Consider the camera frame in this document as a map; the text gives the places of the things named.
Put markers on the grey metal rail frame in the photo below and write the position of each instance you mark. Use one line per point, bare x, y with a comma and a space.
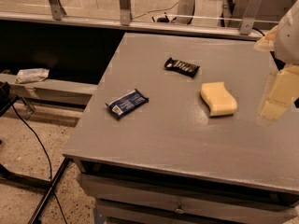
150, 16

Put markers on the yellow sponge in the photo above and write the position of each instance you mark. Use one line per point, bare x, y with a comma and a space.
219, 101

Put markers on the black tripod leg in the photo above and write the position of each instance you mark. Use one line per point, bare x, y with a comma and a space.
49, 193

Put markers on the black snack packet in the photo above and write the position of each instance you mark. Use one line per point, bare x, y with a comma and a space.
187, 69

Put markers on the metal drawer handle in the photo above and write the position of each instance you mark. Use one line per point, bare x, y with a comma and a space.
179, 209

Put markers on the grey table with drawers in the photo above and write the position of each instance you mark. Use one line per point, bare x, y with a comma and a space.
234, 169

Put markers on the grey side shelf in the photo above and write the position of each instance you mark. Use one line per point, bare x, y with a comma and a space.
60, 91

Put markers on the blue snack packet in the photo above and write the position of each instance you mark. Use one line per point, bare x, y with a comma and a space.
127, 103

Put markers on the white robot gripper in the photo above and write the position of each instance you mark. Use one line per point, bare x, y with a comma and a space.
288, 41

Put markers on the white tissue pack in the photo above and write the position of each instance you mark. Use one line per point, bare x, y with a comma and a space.
32, 75

